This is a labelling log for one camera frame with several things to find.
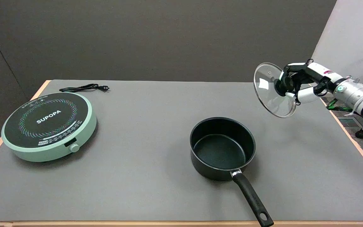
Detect grey floor vent grille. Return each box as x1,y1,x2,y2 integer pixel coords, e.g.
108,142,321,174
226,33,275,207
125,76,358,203
337,117,360,127

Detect glass pot lid black knob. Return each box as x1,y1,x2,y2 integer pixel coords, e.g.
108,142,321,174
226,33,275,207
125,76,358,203
253,62,297,119

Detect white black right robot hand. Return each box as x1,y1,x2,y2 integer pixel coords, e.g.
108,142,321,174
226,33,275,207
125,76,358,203
274,59,343,106

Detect black power cord with plug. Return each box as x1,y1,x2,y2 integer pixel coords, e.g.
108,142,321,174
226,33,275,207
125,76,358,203
59,84,110,93

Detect green round induction cooker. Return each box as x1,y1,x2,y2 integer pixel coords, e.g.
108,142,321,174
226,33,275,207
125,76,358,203
1,92,97,163

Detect black saucepan with long handle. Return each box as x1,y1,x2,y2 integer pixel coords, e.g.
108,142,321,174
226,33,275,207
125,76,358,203
190,117,274,227

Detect grey table mat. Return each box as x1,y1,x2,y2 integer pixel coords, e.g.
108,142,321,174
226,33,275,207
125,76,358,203
0,79,363,222

